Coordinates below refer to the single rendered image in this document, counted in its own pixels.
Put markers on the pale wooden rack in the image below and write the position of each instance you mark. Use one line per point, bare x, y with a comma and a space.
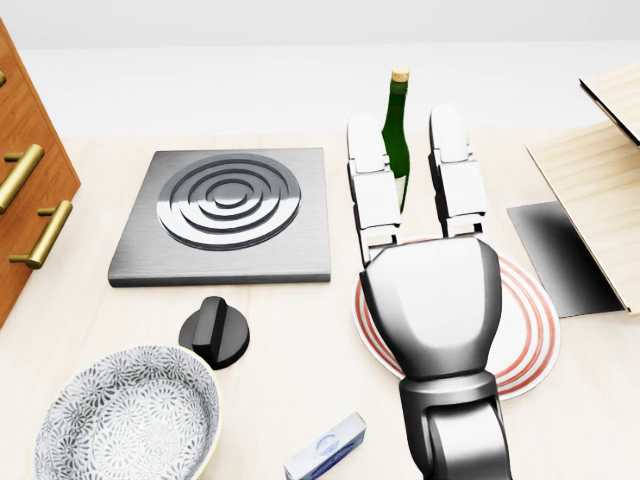
595, 190

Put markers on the white plate with red rings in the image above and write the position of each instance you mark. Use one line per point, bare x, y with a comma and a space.
525, 325

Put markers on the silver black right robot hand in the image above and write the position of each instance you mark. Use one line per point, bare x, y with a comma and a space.
435, 310

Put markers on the round black stove knob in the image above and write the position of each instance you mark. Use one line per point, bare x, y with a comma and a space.
212, 330

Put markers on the blue and white box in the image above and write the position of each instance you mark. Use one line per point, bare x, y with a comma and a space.
330, 445

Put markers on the flat dark stove plate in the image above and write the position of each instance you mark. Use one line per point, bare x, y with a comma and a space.
150, 250

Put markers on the green glass bottle with cork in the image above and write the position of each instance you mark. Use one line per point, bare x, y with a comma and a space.
396, 130

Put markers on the grey floral patterned bowl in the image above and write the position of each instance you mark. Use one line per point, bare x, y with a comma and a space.
125, 415

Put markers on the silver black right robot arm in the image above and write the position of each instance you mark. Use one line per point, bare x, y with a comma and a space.
460, 435

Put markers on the wooden cabinet drawer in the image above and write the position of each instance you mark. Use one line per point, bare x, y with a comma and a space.
25, 130
20, 280

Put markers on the wooden cabinet with drawers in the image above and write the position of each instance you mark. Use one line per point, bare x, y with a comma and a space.
30, 125

